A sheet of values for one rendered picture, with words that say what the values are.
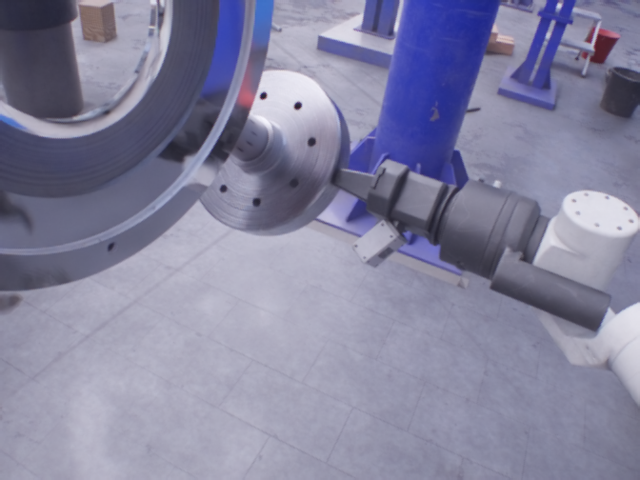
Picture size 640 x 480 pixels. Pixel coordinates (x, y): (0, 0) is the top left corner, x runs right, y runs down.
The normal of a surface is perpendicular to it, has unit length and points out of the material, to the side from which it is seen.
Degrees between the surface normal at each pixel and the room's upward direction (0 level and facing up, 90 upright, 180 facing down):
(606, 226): 6
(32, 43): 90
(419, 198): 49
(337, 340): 0
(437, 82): 90
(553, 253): 94
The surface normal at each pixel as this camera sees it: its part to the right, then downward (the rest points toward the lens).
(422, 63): -0.55, 0.48
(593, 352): -0.98, 0.12
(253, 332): 0.12, -0.77
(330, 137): -0.37, -0.16
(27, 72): 0.22, 0.64
